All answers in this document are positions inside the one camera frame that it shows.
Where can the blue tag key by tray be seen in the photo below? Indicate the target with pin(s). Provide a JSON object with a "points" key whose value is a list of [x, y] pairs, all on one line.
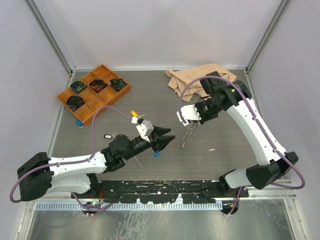
{"points": [[79, 123]]}

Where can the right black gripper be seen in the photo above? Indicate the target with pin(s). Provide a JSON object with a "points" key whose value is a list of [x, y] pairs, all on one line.
{"points": [[197, 105]]}

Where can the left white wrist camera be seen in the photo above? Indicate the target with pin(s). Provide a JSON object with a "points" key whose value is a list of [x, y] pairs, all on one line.
{"points": [[145, 129]]}

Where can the yellow tag key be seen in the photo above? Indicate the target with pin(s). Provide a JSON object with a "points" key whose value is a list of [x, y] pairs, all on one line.
{"points": [[136, 114]]}

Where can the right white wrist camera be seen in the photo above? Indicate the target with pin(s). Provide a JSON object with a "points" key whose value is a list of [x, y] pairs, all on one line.
{"points": [[188, 114]]}

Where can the blue tag key centre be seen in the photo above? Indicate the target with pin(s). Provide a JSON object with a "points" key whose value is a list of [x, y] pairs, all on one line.
{"points": [[155, 155]]}

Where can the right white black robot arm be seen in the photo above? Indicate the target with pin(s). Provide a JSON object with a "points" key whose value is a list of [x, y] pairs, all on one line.
{"points": [[273, 160]]}

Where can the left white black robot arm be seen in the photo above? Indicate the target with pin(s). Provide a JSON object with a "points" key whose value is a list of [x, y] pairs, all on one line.
{"points": [[42, 175]]}

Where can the dark coiled item bottom left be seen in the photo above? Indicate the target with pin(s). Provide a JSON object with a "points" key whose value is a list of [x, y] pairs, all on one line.
{"points": [[75, 102]]}

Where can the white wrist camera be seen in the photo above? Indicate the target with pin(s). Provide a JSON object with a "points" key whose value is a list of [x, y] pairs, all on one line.
{"points": [[145, 129], [188, 114]]}

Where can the perforated metal cable rail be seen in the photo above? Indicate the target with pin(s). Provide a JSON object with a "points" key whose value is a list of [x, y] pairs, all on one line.
{"points": [[138, 206]]}

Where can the large metal keyring strip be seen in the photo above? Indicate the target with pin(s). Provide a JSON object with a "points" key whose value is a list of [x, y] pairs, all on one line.
{"points": [[190, 133]]}

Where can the black tag key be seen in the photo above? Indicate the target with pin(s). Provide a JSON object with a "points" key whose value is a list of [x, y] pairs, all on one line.
{"points": [[108, 136]]}

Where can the beige crumpled cloth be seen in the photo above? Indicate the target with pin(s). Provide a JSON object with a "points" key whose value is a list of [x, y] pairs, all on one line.
{"points": [[181, 78]]}

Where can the dark coiled item top middle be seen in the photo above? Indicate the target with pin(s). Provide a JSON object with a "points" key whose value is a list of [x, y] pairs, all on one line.
{"points": [[98, 85]]}

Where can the orange compartment tray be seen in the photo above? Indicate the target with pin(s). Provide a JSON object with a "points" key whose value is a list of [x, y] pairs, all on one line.
{"points": [[94, 101]]}

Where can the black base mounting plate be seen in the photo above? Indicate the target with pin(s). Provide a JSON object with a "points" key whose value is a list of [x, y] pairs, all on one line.
{"points": [[157, 191]]}

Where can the dark coiled item top left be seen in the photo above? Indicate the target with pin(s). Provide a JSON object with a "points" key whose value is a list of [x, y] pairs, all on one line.
{"points": [[78, 86]]}

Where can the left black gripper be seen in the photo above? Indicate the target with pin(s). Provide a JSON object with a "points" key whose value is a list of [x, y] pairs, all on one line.
{"points": [[160, 142]]}

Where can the dark coiled item top right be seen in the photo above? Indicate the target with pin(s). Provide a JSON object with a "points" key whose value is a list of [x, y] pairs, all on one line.
{"points": [[118, 84]]}

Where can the dark coiled item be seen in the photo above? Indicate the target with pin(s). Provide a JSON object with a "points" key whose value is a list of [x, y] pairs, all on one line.
{"points": [[98, 85], [118, 84], [78, 86], [75, 102]]}

